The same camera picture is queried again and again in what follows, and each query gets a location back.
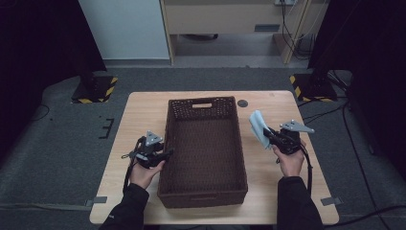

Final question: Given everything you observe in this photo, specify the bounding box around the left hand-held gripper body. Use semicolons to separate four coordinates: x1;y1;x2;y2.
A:
121;129;166;170

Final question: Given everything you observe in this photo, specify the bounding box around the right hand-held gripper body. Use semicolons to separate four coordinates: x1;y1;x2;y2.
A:
271;119;315;156

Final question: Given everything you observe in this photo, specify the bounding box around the light blue cloth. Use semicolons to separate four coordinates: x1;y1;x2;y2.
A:
248;109;274;150

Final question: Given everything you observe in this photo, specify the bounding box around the brown woven basket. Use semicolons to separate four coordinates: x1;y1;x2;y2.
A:
156;96;249;209

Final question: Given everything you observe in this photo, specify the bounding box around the person's right hand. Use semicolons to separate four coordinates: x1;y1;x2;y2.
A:
272;142;306;177

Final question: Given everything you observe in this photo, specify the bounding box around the person's left hand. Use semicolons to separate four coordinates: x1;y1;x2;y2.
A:
128;160;167;190

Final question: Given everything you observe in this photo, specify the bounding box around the black stand with striped base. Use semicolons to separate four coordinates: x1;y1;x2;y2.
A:
70;57;119;104
289;63;339;104

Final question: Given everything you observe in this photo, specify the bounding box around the grey tape piece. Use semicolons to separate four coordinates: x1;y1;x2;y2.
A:
320;196;343;206
85;195;108;207

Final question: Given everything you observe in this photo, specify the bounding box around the black curtain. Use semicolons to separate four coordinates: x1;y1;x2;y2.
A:
307;0;406;181
0;0;108;167

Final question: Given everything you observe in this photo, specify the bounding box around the light wooden desk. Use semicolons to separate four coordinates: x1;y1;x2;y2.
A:
159;0;312;66

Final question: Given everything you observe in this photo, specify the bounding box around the white panel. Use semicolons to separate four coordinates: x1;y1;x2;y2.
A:
78;0;170;60

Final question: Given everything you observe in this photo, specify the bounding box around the left hand-held gripper cable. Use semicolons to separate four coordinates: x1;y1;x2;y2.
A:
121;136;143;195

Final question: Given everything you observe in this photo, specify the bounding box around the hand-held gripper cable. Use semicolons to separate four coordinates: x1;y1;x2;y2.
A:
121;136;143;195
298;142;314;196

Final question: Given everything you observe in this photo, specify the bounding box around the right hand-held gripper cable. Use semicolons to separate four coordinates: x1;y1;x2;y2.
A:
298;142;314;196

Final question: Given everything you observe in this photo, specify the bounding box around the thin black floor cable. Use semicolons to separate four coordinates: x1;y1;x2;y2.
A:
32;103;51;123
298;95;349;126
341;102;384;230

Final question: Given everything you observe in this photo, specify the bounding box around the bundle of black cables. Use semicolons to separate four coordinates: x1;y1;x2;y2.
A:
280;0;320;61

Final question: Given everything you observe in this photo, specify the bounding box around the thick black floor cable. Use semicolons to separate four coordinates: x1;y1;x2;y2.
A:
328;204;406;228

